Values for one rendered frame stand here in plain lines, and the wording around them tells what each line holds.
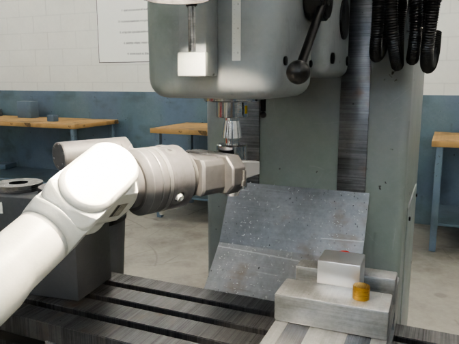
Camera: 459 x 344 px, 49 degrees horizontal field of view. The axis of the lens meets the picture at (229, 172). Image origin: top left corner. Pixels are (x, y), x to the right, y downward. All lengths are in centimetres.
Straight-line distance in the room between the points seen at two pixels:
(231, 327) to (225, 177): 28
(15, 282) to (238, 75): 36
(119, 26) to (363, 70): 510
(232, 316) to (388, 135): 49
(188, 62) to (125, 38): 535
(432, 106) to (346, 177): 382
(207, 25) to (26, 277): 36
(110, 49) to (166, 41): 540
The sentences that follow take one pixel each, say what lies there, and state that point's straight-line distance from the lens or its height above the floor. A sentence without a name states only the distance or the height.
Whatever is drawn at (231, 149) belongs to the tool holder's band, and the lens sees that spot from 75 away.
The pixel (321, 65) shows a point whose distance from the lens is 83.
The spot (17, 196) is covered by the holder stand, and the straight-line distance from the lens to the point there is 99.
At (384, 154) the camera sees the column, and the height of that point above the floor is 118.
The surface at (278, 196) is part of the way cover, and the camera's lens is 114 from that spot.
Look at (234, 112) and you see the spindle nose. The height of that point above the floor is 129.
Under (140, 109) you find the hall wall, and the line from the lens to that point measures 587.
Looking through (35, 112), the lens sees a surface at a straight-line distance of 651.
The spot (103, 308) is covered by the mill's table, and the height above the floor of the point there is 94.
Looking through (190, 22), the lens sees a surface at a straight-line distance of 65.
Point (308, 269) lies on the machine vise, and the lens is 80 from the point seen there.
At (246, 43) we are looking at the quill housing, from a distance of 66.
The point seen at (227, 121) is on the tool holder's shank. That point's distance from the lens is 75.
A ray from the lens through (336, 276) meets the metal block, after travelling 74.
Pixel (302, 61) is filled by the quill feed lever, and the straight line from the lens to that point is 64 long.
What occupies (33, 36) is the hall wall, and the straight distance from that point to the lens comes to 686.
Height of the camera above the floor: 134
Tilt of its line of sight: 10 degrees down
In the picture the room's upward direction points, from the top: straight up
